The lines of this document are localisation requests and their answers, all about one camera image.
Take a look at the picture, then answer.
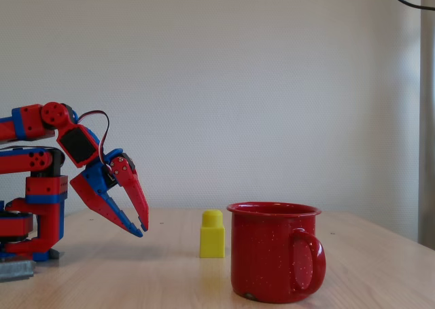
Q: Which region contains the yellow toy building block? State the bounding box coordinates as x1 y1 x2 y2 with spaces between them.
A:
198 209 226 259

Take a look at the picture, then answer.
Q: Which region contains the red speckled enamel mug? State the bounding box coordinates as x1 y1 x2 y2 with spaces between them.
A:
226 202 328 304

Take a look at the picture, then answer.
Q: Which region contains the red white black servo wire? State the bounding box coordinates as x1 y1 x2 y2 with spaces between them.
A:
75 109 112 170

